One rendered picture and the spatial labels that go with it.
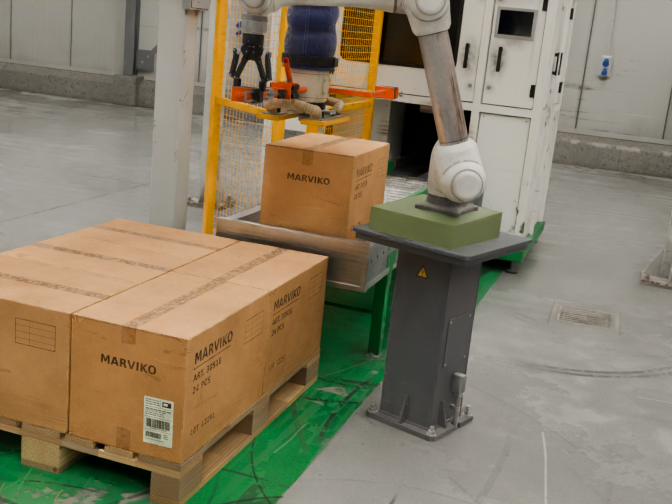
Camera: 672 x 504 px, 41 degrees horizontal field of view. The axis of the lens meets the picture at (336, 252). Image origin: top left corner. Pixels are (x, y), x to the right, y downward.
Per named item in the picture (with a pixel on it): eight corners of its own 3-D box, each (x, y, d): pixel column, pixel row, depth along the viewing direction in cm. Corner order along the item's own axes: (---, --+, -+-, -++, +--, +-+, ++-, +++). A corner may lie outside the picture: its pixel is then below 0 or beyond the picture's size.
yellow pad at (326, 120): (327, 118, 389) (328, 106, 388) (349, 121, 387) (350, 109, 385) (299, 124, 358) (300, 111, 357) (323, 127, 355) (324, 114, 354)
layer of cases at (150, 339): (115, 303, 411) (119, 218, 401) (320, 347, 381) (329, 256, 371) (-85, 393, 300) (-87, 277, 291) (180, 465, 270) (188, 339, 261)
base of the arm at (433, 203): (484, 208, 342) (486, 194, 340) (456, 217, 324) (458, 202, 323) (441, 199, 352) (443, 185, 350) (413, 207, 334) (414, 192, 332)
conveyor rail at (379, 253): (465, 206, 593) (469, 177, 588) (473, 207, 591) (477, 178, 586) (355, 288, 379) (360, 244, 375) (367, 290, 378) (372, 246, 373)
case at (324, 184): (303, 212, 449) (310, 132, 440) (381, 225, 439) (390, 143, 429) (258, 235, 393) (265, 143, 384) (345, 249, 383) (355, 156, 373)
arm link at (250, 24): (248, 15, 316) (247, 32, 317) (237, 14, 307) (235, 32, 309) (272, 17, 313) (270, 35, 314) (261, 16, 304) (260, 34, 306)
